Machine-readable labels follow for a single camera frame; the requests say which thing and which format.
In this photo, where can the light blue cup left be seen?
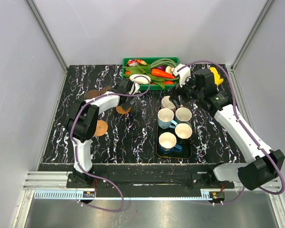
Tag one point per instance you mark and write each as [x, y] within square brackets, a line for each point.
[166, 119]

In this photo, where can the colourful snack packet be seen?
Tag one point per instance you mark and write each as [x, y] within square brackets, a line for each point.
[135, 62]

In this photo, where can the light brown wooden coaster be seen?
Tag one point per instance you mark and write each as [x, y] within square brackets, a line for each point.
[120, 110]

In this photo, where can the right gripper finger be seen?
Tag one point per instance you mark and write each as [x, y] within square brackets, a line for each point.
[186, 99]
[174, 93]

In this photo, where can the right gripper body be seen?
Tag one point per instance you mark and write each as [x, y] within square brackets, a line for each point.
[189, 89]

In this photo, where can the green plastic vegetable tray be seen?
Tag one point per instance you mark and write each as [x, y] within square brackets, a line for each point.
[150, 60]

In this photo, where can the green long beans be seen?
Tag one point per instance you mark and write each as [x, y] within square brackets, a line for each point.
[163, 61]

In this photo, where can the white cup dark body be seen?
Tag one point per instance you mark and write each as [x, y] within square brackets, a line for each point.
[183, 132]

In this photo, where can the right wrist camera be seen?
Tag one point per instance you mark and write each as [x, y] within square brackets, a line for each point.
[183, 72]

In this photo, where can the pink cup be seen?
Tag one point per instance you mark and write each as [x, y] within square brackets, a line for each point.
[166, 103]

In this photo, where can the woven rattan coaster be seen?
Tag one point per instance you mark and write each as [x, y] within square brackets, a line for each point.
[101, 128]

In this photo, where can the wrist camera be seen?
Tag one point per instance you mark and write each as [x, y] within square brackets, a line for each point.
[183, 72]
[134, 89]

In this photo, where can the white mushroom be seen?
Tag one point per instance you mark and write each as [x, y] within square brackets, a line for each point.
[169, 69]

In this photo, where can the purple onion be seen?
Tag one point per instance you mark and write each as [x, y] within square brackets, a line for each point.
[162, 68]

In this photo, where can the white radish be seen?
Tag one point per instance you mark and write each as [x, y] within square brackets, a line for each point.
[140, 79]

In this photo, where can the dark blue cup front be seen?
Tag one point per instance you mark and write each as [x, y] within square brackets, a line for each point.
[168, 143]

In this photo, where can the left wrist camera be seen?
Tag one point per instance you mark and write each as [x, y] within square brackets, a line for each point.
[134, 89]

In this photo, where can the dark walnut coaster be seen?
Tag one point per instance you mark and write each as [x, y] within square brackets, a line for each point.
[92, 94]
[105, 89]

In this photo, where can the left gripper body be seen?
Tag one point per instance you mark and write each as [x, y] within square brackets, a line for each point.
[128, 99]

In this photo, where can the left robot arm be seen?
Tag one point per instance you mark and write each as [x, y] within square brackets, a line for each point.
[83, 116]

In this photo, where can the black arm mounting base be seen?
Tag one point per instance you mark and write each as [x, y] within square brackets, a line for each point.
[144, 181]

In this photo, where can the orange carrot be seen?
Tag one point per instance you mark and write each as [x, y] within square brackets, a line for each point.
[162, 74]

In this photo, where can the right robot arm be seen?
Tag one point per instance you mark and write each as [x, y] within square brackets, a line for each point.
[262, 163]

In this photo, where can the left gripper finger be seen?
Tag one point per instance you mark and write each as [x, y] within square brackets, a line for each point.
[126, 107]
[132, 101]

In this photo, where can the leafy green vegetable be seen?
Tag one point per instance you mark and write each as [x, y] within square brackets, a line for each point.
[155, 81]

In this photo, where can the grey blue cup right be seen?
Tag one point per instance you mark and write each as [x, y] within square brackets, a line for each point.
[183, 115]

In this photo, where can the yellow napa cabbage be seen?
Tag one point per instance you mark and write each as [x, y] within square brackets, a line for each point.
[217, 78]

